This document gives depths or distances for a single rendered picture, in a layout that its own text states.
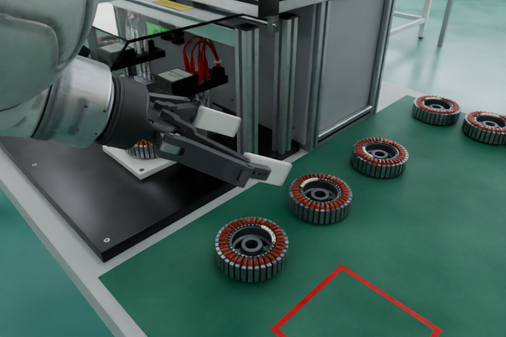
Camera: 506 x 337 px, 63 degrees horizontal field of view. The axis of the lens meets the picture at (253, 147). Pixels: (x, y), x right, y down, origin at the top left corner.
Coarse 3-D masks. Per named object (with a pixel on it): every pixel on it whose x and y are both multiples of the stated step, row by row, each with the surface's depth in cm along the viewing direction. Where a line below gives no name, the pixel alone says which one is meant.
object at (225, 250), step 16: (240, 224) 66; (256, 224) 66; (272, 224) 66; (224, 240) 63; (240, 240) 67; (256, 240) 65; (272, 240) 64; (224, 256) 61; (240, 256) 61; (256, 256) 61; (272, 256) 60; (240, 272) 60; (256, 272) 59; (272, 272) 61
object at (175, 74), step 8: (168, 72) 86; (176, 72) 86; (184, 72) 86; (160, 80) 84; (168, 80) 82; (176, 80) 82; (184, 80) 84; (192, 80) 85; (208, 80) 88; (216, 80) 89; (224, 80) 91; (160, 88) 85; (168, 88) 83; (176, 88) 83; (184, 88) 84; (192, 88) 85; (200, 88) 87; (208, 88) 88; (184, 96) 85; (208, 96) 91; (208, 104) 92
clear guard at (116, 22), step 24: (120, 0) 79; (144, 0) 79; (168, 0) 79; (96, 24) 64; (120, 24) 64; (144, 24) 64; (168, 24) 64; (192, 24) 64; (96, 48) 61; (120, 48) 58
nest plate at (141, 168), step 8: (112, 152) 86; (120, 152) 86; (120, 160) 83; (128, 160) 83; (136, 160) 83; (144, 160) 83; (152, 160) 83; (160, 160) 83; (168, 160) 83; (128, 168) 82; (136, 168) 81; (144, 168) 81; (152, 168) 81; (160, 168) 82; (136, 176) 80; (144, 176) 80
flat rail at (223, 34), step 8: (104, 0) 99; (112, 0) 96; (208, 24) 74; (216, 24) 73; (192, 32) 79; (200, 32) 77; (208, 32) 75; (216, 32) 73; (224, 32) 72; (232, 32) 70; (216, 40) 74; (224, 40) 73; (232, 40) 71
